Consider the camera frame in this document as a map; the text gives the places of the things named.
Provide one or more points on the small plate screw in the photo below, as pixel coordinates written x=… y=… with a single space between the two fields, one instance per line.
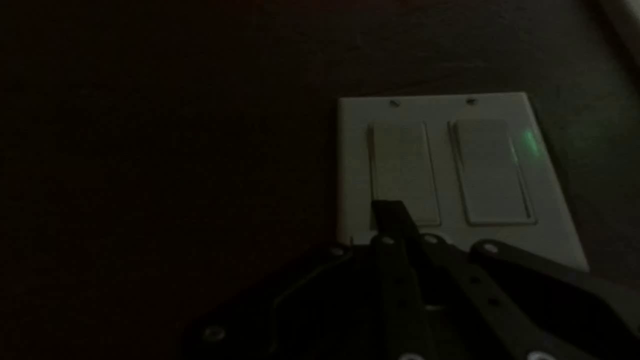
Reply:
x=394 y=103

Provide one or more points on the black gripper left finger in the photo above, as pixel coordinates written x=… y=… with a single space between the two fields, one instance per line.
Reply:
x=320 y=300

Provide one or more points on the plain white rocker switch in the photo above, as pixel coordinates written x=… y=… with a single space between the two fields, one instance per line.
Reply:
x=407 y=167

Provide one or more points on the white rocker switch with indicator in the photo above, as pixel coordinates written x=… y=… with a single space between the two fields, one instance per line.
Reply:
x=493 y=173

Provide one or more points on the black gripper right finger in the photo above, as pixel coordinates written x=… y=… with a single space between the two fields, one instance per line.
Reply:
x=532 y=307

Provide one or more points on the white double switch wall plate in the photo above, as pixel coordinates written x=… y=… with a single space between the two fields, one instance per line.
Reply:
x=446 y=106

